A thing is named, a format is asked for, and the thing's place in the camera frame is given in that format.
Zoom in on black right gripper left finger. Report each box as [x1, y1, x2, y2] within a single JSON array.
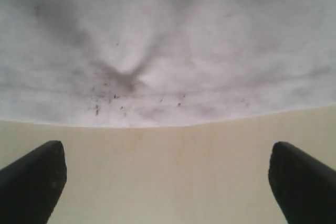
[[1, 141, 67, 224]]

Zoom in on white t-shirt red lettering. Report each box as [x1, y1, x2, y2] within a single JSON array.
[[1, 0, 335, 127]]

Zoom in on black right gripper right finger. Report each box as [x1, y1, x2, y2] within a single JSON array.
[[268, 142, 335, 223]]

